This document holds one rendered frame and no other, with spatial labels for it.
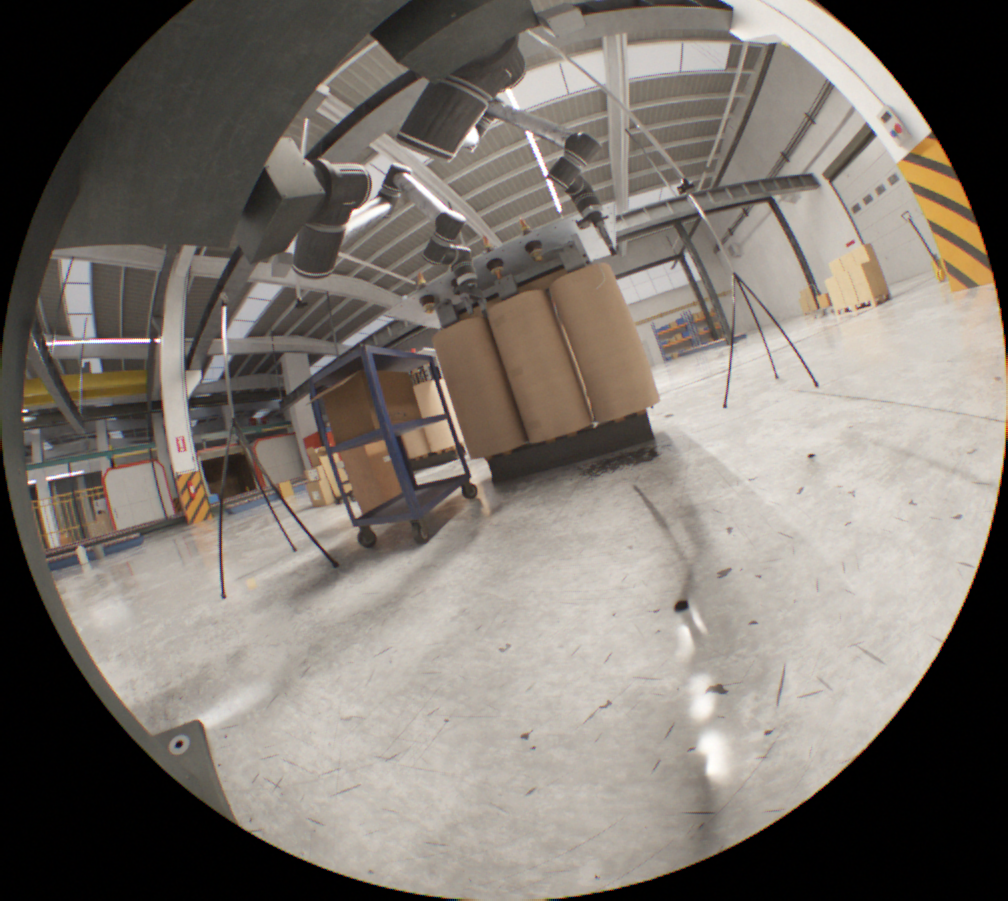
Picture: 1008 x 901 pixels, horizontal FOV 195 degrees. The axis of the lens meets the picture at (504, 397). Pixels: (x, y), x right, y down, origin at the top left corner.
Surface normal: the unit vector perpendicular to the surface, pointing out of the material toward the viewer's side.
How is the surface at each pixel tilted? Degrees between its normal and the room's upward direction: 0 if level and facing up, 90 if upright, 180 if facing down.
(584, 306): 90
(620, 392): 90
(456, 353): 90
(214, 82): 180
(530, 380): 90
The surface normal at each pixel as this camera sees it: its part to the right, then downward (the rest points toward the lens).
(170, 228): 0.32, 0.95
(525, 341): -0.34, 0.07
